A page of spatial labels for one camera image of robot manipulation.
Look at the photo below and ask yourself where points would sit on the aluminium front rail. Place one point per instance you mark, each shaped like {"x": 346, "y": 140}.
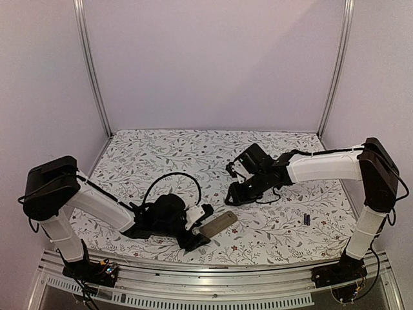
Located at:
{"x": 152, "y": 284}

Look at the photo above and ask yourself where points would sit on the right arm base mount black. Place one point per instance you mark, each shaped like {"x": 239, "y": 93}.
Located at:
{"x": 345, "y": 278}

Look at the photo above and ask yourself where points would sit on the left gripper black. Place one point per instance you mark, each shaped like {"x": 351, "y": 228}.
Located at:
{"x": 195, "y": 242}

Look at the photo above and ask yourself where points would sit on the grey remote control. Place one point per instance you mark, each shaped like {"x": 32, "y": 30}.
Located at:
{"x": 219, "y": 224}

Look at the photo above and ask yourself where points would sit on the right aluminium frame post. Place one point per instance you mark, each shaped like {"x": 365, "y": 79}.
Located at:
{"x": 348, "y": 12}

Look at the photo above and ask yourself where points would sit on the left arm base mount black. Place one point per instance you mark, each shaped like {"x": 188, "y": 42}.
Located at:
{"x": 103, "y": 273}

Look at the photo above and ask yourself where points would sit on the aluminium frame post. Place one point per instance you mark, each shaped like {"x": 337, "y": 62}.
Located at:
{"x": 80, "y": 15}
{"x": 348, "y": 12}

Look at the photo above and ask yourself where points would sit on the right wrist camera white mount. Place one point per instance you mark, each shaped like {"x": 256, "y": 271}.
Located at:
{"x": 241, "y": 173}

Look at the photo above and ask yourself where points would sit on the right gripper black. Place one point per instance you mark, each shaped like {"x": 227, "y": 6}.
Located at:
{"x": 238, "y": 198}

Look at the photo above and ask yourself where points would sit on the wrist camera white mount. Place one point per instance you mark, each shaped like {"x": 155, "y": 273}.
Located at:
{"x": 193, "y": 214}
{"x": 241, "y": 173}

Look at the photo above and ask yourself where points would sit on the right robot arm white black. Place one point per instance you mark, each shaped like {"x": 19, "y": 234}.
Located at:
{"x": 256, "y": 172}

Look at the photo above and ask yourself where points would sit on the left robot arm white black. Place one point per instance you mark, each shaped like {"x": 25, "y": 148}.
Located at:
{"x": 59, "y": 183}

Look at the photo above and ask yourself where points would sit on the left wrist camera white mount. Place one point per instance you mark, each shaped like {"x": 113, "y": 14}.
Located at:
{"x": 193, "y": 214}

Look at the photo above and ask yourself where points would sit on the left aluminium frame post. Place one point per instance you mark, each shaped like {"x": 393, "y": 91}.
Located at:
{"x": 80, "y": 15}

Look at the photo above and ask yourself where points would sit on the floral patterned table mat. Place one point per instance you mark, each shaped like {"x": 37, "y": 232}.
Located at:
{"x": 144, "y": 164}

